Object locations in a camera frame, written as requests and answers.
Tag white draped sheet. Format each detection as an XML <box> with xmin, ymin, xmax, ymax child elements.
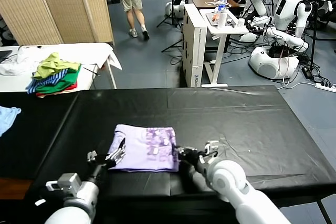
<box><xmin>40</xmin><ymin>42</ymin><xmax>123</xmax><ymax>71</ymax></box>

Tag tall white cardboard box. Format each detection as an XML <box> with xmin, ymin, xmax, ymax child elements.
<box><xmin>182</xmin><ymin>3</ymin><xmax>208</xmax><ymax>88</ymax></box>

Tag large black table cover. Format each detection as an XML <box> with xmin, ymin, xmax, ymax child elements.
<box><xmin>25</xmin><ymin>85</ymin><xmax>336</xmax><ymax>224</ymax></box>

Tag grey tablet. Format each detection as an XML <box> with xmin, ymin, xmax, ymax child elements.
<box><xmin>206</xmin><ymin>11</ymin><xmax>220</xmax><ymax>23</ymax></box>

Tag white folding table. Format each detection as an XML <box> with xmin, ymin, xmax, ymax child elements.
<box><xmin>0</xmin><ymin>42</ymin><xmax>119</xmax><ymax>93</ymax></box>

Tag white power strip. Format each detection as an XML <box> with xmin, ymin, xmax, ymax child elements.
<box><xmin>314</xmin><ymin>82</ymin><xmax>336</xmax><ymax>91</ymax></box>

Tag black light tripod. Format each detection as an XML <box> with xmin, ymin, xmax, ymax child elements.
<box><xmin>156</xmin><ymin>0</ymin><xmax>183</xmax><ymax>29</ymax></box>

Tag lavender t-shirt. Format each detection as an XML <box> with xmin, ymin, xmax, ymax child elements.
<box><xmin>108</xmin><ymin>124</ymin><xmax>180</xmax><ymax>173</ymax></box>

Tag blue striped garment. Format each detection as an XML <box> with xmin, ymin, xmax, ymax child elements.
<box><xmin>26</xmin><ymin>68</ymin><xmax>69</xmax><ymax>95</ymax></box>

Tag thin black cable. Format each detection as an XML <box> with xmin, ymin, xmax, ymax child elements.
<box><xmin>83</xmin><ymin>66</ymin><xmax>102</xmax><ymax>77</ymax></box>

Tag beige folded garment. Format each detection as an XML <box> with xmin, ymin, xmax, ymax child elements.
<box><xmin>37</xmin><ymin>88</ymin><xmax>80</xmax><ymax>99</ymax></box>

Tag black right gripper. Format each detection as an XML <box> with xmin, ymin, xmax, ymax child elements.
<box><xmin>174</xmin><ymin>146</ymin><xmax>208</xmax><ymax>172</ymax></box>

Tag black pole stand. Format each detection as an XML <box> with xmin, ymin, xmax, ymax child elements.
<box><xmin>309</xmin><ymin>0</ymin><xmax>321</xmax><ymax>70</ymax></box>

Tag bamboo folding screen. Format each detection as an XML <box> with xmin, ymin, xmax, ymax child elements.
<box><xmin>0</xmin><ymin>0</ymin><xmax>115</xmax><ymax>46</ymax></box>

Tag light blue garment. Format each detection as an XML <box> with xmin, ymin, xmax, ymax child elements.
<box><xmin>0</xmin><ymin>106</ymin><xmax>22</xmax><ymax>137</ymax></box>

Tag white crumpled garment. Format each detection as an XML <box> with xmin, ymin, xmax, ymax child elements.
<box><xmin>0</xmin><ymin>46</ymin><xmax>45</xmax><ymax>76</ymax></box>

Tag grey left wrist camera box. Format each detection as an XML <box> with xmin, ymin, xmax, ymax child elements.
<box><xmin>46</xmin><ymin>173</ymin><xmax>82</xmax><ymax>192</ymax></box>

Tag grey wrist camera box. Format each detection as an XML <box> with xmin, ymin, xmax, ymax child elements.
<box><xmin>204</xmin><ymin>140</ymin><xmax>220</xmax><ymax>156</ymax></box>
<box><xmin>46</xmin><ymin>173</ymin><xmax>82</xmax><ymax>192</ymax></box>

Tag white thermos bottle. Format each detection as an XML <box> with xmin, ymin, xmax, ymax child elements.
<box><xmin>217</xmin><ymin>8</ymin><xmax>228</xmax><ymax>29</ymax></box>

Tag black monitor stand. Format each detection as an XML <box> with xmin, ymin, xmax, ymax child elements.
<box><xmin>161</xmin><ymin>0</ymin><xmax>191</xmax><ymax>53</ymax></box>

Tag white coiled cable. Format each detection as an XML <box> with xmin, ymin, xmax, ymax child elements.
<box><xmin>206</xmin><ymin>0</ymin><xmax>233</xmax><ymax>8</ymax></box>

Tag small black table cover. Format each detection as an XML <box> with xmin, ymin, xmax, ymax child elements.
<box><xmin>0</xmin><ymin>91</ymin><xmax>79</xmax><ymax>180</ymax></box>

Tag lime green crumpled garment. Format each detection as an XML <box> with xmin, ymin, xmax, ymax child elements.
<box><xmin>33</xmin><ymin>52</ymin><xmax>81</xmax><ymax>79</ymax></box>

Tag white humanoid robot black shoulders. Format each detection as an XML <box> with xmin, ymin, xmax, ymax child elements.
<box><xmin>249</xmin><ymin>0</ymin><xmax>314</xmax><ymax>80</ymax></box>

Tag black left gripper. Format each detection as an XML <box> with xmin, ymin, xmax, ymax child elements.
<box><xmin>87</xmin><ymin>137</ymin><xmax>127</xmax><ymax>180</ymax></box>

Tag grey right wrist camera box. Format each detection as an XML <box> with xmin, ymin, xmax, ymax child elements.
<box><xmin>204</xmin><ymin>140</ymin><xmax>220</xmax><ymax>156</ymax></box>

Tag white standing desk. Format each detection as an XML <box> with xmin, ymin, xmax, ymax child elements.
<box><xmin>199</xmin><ymin>8</ymin><xmax>250</xmax><ymax>88</ymax></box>

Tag red folded garment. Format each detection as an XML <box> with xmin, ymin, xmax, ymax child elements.
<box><xmin>36</xmin><ymin>83</ymin><xmax>78</xmax><ymax>96</ymax></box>

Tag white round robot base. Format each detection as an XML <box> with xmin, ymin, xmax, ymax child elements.
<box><xmin>165</xmin><ymin>1</ymin><xmax>185</xmax><ymax>19</ymax></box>

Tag pile of colourful clothes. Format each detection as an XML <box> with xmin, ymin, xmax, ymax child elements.
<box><xmin>36</xmin><ymin>63</ymin><xmax>82</xmax><ymax>93</ymax></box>

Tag black laptop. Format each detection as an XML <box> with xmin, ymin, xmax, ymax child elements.
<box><xmin>0</xmin><ymin>50</ymin><xmax>13</xmax><ymax>63</ymax></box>

